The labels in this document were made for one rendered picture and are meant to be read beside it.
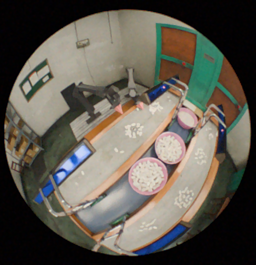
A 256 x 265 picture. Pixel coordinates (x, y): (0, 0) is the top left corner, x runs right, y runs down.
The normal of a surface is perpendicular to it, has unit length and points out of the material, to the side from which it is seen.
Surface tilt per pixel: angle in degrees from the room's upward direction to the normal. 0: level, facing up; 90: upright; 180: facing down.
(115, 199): 0
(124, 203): 0
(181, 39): 90
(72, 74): 91
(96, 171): 0
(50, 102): 90
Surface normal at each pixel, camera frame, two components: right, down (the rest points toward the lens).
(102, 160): -0.07, -0.52
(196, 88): -0.70, 0.63
